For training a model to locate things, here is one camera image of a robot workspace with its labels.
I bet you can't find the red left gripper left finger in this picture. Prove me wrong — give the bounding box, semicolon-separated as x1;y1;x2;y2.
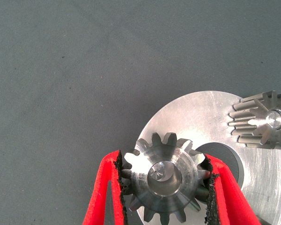
81;150;129;225

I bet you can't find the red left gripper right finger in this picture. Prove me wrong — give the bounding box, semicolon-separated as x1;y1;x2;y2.
200;153;262;225

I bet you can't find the small steel planetary gear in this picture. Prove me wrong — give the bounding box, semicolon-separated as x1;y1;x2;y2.
121;132;213;225
228;90;281;150

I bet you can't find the round metal carrier plate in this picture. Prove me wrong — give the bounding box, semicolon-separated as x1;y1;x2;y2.
133;90;281;225

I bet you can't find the dark grey table cloth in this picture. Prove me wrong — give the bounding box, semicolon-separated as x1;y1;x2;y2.
0;0;281;225

